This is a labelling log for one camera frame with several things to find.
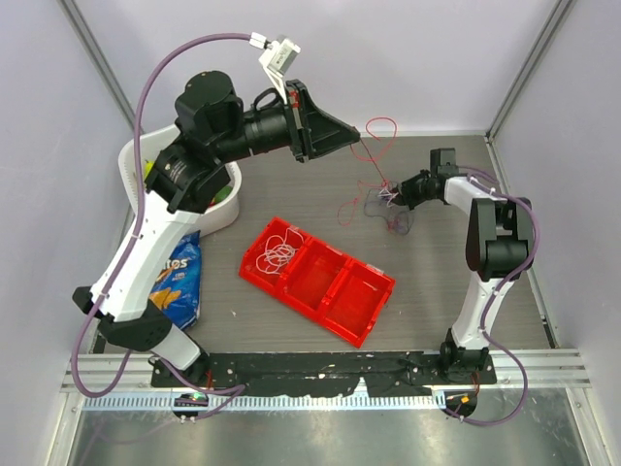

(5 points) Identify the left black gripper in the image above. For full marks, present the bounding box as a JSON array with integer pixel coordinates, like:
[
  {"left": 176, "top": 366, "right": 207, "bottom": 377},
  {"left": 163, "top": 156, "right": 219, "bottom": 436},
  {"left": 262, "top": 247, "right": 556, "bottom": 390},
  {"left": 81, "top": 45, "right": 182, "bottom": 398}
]
[{"left": 212, "top": 80, "right": 361, "bottom": 165}]

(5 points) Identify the white cable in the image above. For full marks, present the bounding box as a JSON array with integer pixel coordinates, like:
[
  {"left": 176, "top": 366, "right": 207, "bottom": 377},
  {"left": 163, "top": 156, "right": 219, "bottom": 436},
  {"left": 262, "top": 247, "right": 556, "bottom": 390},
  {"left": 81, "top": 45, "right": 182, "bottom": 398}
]
[{"left": 253, "top": 227, "right": 305, "bottom": 277}]

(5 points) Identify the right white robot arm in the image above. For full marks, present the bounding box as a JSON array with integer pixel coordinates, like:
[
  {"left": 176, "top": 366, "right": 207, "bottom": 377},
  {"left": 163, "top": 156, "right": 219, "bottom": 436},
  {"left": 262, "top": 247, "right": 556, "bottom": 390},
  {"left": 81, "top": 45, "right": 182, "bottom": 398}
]
[{"left": 392, "top": 148, "right": 539, "bottom": 383}]

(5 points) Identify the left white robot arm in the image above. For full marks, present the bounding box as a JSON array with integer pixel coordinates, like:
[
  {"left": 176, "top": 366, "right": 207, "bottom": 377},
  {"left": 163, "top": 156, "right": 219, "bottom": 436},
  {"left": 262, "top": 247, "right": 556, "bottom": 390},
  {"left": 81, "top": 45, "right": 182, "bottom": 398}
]
[{"left": 73, "top": 71, "right": 360, "bottom": 387}]

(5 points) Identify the green lime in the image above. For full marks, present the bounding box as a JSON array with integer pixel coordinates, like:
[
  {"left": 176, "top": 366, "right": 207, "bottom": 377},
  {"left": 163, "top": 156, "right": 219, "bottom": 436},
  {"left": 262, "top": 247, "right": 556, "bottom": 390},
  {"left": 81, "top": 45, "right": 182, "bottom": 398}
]
[{"left": 212, "top": 185, "right": 233, "bottom": 205}]

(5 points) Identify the white plastic basket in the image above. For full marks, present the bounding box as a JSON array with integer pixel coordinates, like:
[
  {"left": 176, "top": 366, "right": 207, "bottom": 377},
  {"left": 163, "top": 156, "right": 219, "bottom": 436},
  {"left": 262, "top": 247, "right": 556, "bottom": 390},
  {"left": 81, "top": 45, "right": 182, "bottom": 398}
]
[{"left": 118, "top": 124, "right": 243, "bottom": 237}]

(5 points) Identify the red three-compartment tray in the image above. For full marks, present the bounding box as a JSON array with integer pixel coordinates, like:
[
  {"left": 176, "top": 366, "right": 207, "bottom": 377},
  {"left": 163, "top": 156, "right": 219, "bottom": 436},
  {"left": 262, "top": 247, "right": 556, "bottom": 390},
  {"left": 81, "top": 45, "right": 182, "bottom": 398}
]
[{"left": 239, "top": 216, "right": 396, "bottom": 349}]

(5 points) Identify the green pear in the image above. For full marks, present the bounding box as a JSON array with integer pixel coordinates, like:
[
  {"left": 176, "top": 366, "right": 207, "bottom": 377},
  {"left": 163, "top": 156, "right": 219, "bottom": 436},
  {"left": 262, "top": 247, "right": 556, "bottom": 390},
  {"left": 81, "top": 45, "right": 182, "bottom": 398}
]
[{"left": 144, "top": 161, "right": 153, "bottom": 179}]

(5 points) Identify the blue Doritos chip bag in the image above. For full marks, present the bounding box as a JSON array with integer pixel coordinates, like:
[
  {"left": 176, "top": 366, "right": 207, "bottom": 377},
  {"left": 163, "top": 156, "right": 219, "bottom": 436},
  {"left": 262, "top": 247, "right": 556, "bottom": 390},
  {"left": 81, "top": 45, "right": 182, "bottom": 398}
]
[{"left": 149, "top": 231, "right": 202, "bottom": 330}]

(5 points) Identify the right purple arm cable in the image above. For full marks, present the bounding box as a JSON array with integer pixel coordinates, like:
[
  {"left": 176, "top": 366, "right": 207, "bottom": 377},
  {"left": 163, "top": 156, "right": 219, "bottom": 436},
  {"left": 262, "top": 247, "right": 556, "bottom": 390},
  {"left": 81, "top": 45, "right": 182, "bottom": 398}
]
[{"left": 443, "top": 167, "right": 542, "bottom": 427}]

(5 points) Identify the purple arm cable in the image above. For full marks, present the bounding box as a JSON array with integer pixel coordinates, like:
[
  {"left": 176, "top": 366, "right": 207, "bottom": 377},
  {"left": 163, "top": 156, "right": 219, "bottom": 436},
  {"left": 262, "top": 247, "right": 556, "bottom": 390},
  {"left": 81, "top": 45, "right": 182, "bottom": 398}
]
[
  {"left": 443, "top": 167, "right": 542, "bottom": 427},
  {"left": 70, "top": 31, "right": 266, "bottom": 421}
]

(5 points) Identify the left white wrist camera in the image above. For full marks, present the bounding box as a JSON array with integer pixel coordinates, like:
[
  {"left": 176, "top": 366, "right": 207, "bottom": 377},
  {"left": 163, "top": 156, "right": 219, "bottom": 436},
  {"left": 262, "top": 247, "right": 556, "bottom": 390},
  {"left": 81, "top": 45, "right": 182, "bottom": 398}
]
[{"left": 249, "top": 32, "right": 301, "bottom": 100}]

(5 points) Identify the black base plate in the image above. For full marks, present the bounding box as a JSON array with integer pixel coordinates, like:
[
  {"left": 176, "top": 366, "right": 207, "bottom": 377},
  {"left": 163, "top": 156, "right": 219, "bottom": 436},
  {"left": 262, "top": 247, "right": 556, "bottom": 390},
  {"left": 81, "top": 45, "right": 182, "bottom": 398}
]
[{"left": 149, "top": 349, "right": 497, "bottom": 397}]

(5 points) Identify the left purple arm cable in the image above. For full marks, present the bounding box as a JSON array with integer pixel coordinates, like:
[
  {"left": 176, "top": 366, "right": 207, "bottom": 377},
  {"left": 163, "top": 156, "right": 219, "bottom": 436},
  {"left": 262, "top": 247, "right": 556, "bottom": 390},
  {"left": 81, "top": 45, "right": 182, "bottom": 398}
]
[{"left": 70, "top": 31, "right": 266, "bottom": 421}]

